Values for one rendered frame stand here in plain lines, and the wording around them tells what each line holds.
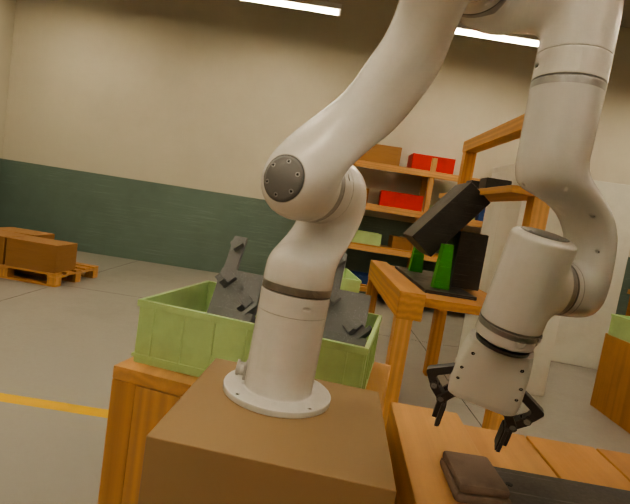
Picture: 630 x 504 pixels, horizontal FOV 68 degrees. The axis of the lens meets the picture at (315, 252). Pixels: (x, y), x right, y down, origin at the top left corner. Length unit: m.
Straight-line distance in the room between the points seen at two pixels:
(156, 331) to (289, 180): 0.73
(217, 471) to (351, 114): 0.53
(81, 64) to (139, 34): 1.00
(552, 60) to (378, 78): 0.23
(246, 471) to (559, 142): 0.57
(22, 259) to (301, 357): 5.21
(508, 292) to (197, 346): 0.84
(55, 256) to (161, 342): 4.39
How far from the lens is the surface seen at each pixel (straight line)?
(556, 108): 0.68
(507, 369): 0.72
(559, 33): 0.71
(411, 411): 1.00
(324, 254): 0.77
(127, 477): 1.43
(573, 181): 0.67
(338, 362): 1.16
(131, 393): 1.34
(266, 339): 0.78
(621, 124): 8.70
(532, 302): 0.66
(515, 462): 0.98
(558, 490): 0.89
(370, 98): 0.73
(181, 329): 1.27
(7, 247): 5.94
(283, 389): 0.79
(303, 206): 0.70
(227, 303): 1.49
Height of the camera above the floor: 1.27
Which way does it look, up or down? 6 degrees down
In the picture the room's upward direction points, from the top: 9 degrees clockwise
